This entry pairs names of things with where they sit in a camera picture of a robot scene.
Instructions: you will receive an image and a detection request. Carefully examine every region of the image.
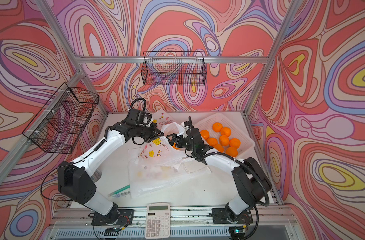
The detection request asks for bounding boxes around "white plastic fruit basket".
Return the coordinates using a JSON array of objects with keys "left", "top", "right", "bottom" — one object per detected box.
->
[{"left": 194, "top": 113, "right": 255, "bottom": 156}]

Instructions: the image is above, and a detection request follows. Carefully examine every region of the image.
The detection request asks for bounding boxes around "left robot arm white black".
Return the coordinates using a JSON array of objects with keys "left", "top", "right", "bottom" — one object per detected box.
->
[{"left": 57, "top": 109, "right": 163, "bottom": 225}]

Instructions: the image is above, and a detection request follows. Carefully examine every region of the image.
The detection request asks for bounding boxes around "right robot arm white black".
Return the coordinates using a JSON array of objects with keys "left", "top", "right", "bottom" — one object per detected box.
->
[{"left": 166, "top": 128, "right": 272, "bottom": 223}]

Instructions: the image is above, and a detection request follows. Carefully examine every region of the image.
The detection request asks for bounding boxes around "black wire basket back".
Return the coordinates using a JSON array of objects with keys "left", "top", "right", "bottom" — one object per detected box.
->
[{"left": 141, "top": 51, "right": 207, "bottom": 86}]

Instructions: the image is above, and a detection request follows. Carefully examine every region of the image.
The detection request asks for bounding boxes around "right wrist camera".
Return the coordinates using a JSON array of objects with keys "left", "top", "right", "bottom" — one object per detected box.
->
[{"left": 183, "top": 116, "right": 194, "bottom": 138}]

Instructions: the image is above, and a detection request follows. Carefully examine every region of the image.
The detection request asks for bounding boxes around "white desk calculator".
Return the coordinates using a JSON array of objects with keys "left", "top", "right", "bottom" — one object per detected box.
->
[{"left": 145, "top": 203, "right": 171, "bottom": 240}]

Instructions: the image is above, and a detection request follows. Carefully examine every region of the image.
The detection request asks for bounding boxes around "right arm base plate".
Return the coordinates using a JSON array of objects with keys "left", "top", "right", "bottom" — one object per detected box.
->
[{"left": 209, "top": 208, "right": 254, "bottom": 226}]

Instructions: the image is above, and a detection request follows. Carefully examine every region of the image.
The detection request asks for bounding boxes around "green pen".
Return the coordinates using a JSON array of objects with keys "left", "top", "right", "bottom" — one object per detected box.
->
[{"left": 108, "top": 185, "right": 130, "bottom": 198}]

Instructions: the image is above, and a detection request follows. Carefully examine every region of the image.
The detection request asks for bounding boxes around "printed white plastic bag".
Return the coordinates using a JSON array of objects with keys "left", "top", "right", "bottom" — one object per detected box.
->
[{"left": 137, "top": 136, "right": 187, "bottom": 167}]

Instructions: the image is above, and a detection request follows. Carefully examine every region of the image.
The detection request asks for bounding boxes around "orange fruit bottom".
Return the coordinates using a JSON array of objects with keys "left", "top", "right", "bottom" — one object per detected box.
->
[{"left": 225, "top": 147, "right": 239, "bottom": 158}]

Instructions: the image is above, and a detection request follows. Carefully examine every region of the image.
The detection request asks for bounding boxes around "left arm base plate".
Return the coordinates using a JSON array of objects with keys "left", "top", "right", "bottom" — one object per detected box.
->
[{"left": 89, "top": 209, "right": 134, "bottom": 227}]

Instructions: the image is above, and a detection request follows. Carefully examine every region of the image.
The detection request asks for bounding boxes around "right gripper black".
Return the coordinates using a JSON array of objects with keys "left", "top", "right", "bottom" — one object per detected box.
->
[{"left": 166, "top": 133, "right": 196, "bottom": 152}]

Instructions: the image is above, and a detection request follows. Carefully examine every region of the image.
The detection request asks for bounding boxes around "clear plastic bag bottom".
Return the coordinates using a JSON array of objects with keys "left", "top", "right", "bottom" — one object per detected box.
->
[{"left": 128, "top": 148, "right": 212, "bottom": 198}]

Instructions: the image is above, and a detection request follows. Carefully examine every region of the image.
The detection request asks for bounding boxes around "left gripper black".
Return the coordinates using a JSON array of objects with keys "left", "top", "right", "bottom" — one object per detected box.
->
[{"left": 135, "top": 122, "right": 165, "bottom": 143}]

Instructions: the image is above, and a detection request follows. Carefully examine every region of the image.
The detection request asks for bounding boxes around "black wire basket left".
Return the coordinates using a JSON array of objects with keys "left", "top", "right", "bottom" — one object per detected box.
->
[{"left": 22, "top": 83, "right": 99, "bottom": 154}]

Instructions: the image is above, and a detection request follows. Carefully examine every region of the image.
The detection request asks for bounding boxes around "black wire basket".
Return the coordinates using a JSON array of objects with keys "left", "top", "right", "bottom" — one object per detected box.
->
[
  {"left": 141, "top": 51, "right": 207, "bottom": 86},
  {"left": 22, "top": 83, "right": 99, "bottom": 154}
]

